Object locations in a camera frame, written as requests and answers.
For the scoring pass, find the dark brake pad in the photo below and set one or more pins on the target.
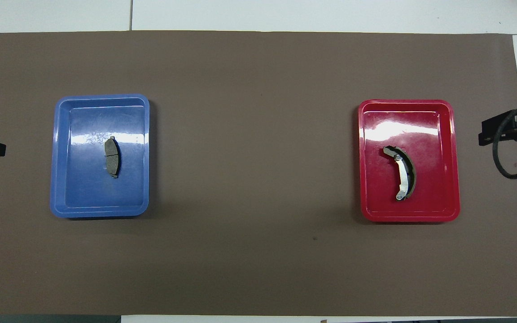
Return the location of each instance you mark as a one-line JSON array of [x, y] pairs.
[[112, 158]]

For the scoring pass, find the curved brake shoe white web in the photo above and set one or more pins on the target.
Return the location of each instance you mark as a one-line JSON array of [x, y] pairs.
[[403, 172]]

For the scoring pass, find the red plastic tray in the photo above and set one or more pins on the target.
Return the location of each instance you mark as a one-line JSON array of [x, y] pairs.
[[433, 134]]

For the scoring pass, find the blue plastic tray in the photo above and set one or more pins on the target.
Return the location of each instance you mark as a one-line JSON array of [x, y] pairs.
[[83, 188]]

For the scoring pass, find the brown table mat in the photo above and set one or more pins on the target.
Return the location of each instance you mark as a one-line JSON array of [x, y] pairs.
[[258, 89]]

